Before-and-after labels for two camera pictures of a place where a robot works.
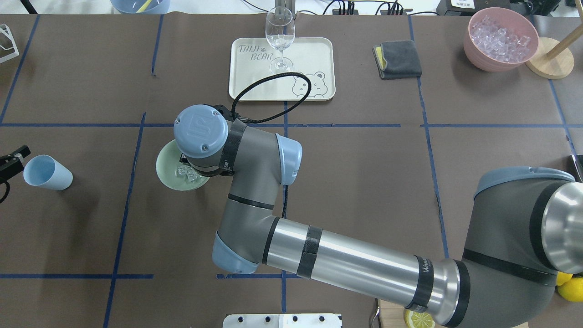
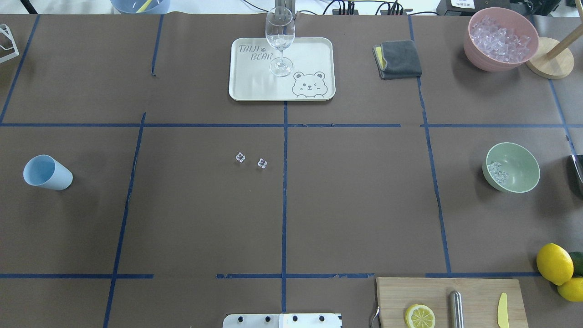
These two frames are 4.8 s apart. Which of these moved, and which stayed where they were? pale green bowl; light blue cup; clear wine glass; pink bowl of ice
Moved: pale green bowl
Stayed: clear wine glass; pink bowl of ice; light blue cup
